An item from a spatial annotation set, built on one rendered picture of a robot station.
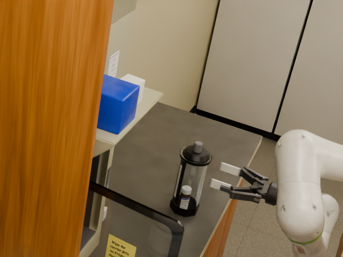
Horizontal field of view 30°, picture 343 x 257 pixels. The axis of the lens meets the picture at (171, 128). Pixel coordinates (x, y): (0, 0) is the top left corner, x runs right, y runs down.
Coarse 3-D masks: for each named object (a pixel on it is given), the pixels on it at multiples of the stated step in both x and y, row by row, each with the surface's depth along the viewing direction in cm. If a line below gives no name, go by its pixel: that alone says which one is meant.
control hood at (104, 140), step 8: (144, 88) 167; (144, 96) 163; (152, 96) 164; (160, 96) 166; (144, 104) 159; (152, 104) 161; (136, 112) 155; (144, 112) 156; (136, 120) 152; (96, 128) 144; (128, 128) 148; (96, 136) 142; (104, 136) 142; (112, 136) 143; (120, 136) 144; (96, 144) 142; (104, 144) 141; (112, 144) 140; (96, 152) 143
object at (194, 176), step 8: (192, 160) 206; (208, 160) 208; (192, 168) 208; (200, 168) 208; (184, 176) 210; (192, 176) 209; (200, 176) 210; (184, 184) 211; (192, 184) 211; (200, 184) 212; (184, 192) 213; (192, 192) 212; (200, 192) 215; (184, 200) 214; (192, 200) 214; (184, 208) 216; (192, 208) 216
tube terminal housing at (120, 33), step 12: (132, 12) 159; (120, 24) 153; (132, 24) 161; (120, 36) 156; (108, 48) 151; (120, 48) 159; (108, 60) 153; (120, 60) 162; (120, 72) 165; (108, 156) 182; (108, 168) 181
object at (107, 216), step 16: (96, 192) 147; (112, 192) 145; (96, 208) 149; (112, 208) 146; (128, 208) 144; (144, 208) 142; (96, 224) 151; (112, 224) 148; (128, 224) 146; (144, 224) 144; (160, 224) 141; (176, 224) 139; (96, 240) 152; (128, 240) 148; (144, 240) 145; (160, 240) 143; (176, 240) 141; (80, 256) 157; (96, 256) 155; (144, 256) 147; (160, 256) 145; (176, 256) 143
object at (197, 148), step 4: (196, 144) 207; (200, 144) 208; (188, 148) 210; (192, 148) 210; (196, 148) 208; (200, 148) 208; (204, 148) 212; (184, 152) 209; (188, 152) 208; (192, 152) 208; (196, 152) 208; (200, 152) 209; (204, 152) 209; (208, 152) 211; (188, 156) 207; (192, 156) 207; (196, 156) 206; (200, 156) 207; (204, 156) 207; (208, 156) 209; (196, 160) 206; (200, 160) 207; (204, 160) 207
